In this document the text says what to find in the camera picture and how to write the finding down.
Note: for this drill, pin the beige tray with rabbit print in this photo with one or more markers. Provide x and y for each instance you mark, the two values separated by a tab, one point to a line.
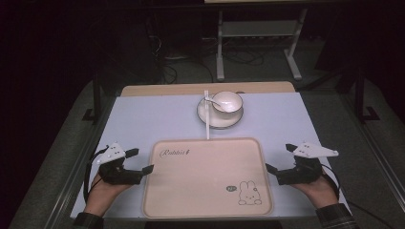
203	178

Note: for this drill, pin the black metal stand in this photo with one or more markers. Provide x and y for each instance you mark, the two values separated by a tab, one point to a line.
95	105
363	101

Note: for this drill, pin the person's left hand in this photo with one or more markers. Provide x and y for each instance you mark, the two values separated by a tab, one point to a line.
102	194

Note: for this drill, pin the white bowl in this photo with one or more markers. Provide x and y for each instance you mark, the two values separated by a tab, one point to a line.
230	101

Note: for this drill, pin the white metal stand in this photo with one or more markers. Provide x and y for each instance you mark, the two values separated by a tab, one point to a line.
258	28

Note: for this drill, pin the white chopstick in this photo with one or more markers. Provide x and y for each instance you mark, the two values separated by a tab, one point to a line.
208	127
206	120

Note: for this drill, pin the pale blue table mat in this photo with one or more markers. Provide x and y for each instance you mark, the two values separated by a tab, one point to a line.
153	120

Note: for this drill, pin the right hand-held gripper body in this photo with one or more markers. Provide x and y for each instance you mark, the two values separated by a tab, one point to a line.
312	151

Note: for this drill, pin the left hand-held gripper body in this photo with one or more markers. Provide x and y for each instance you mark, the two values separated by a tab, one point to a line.
111	153

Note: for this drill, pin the person's right hand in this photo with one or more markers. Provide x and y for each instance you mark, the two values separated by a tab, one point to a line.
320	191

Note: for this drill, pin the white round plate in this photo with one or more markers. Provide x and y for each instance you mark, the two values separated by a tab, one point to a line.
219	121

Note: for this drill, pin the white ceramic spoon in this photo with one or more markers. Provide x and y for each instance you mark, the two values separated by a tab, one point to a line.
219	104

